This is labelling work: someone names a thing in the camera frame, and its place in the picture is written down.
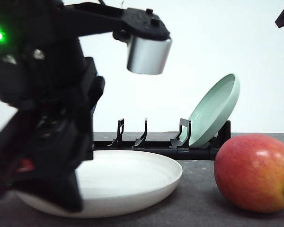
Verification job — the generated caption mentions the green plate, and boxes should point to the green plate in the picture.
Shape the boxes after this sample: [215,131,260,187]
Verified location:
[179,73,240,148]

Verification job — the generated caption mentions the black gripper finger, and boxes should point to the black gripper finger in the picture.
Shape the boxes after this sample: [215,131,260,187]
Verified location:
[12,168,83,212]

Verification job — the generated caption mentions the black plastic dish rack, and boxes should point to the black plastic dish rack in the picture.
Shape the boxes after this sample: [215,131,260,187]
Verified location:
[92,118,231,160]

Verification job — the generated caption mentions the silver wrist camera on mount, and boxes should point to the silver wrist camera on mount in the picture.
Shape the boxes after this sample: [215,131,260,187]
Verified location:
[113,8,172,75]

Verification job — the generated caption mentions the white plate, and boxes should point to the white plate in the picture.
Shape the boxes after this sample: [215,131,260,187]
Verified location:
[15,150,182,218]

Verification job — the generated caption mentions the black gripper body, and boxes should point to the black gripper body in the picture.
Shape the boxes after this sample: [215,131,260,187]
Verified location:
[0,0,105,187]

